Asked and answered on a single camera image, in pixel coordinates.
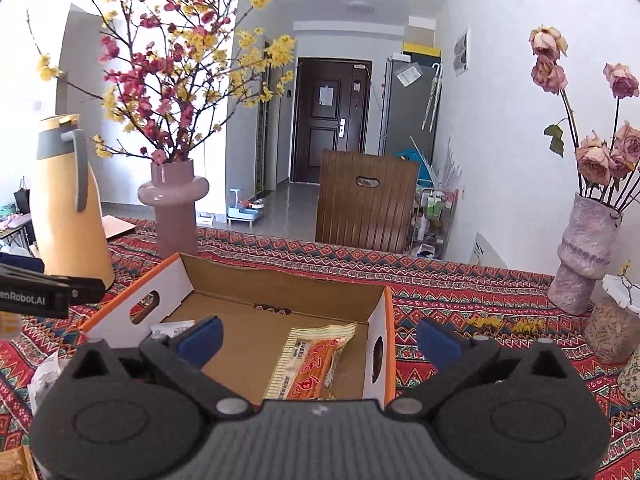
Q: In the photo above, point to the pink yellow flower branches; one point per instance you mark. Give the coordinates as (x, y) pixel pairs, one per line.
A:
(175, 70)

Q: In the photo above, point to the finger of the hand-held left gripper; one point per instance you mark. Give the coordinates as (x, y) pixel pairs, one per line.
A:
(82, 291)

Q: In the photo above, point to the black bag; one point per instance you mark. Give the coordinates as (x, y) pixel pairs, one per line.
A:
(22, 199)

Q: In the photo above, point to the trolley rack with bottles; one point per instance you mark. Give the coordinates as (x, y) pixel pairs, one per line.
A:
(432, 220)

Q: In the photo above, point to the red orange cardboard box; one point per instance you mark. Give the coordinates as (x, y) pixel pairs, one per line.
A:
(250, 317)

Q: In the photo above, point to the crumpled white wrapper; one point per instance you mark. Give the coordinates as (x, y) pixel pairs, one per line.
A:
(47, 380)

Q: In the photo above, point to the grey refrigerator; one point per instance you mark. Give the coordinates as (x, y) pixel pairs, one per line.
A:
(405, 110)

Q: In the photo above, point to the small white snack packet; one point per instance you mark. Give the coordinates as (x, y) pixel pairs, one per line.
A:
(167, 330)

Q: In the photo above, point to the white folded umbrella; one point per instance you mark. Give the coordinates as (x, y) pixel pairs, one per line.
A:
(433, 95)

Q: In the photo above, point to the wooden side table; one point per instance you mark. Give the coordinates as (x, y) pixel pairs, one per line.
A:
(117, 226)

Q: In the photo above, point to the dark brown door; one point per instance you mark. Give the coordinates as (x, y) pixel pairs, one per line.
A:
(325, 125)

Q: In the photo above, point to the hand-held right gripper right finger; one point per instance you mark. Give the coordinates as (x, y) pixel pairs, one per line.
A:
(439, 344)

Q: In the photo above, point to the orange snack packet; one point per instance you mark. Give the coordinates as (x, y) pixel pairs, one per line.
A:
(310, 360)

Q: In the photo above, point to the pale speckled object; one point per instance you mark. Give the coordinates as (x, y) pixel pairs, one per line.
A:
(631, 377)

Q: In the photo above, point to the yellow black box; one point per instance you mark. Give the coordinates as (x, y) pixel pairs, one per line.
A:
(422, 52)

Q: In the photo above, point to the pet water fountain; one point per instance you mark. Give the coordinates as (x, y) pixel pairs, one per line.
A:
(242, 212)

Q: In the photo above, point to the dried pink roses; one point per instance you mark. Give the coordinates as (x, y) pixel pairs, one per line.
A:
(595, 155)

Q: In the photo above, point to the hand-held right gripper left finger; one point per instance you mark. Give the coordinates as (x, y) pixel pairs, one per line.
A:
(205, 341)

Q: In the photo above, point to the patterned red tablecloth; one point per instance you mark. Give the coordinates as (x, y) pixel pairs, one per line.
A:
(475, 290)

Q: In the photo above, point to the grey textured vase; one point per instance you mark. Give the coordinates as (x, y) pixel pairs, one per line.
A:
(582, 255)

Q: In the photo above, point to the yellow thermos jug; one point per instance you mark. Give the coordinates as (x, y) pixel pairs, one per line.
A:
(67, 220)

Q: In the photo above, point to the wall paper notices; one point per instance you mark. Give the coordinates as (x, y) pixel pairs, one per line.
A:
(461, 52)

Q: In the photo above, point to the glass jar white lid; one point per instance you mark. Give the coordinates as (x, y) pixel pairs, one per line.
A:
(612, 327)

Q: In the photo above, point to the pink glass vase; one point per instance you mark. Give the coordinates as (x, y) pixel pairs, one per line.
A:
(175, 210)

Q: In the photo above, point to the brown wooden chair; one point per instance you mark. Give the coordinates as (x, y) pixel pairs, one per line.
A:
(365, 210)

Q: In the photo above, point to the white feather grass bunch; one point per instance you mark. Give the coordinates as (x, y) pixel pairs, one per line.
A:
(445, 170)

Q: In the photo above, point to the fallen yellow petals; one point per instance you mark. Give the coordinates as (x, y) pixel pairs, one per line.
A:
(500, 322)

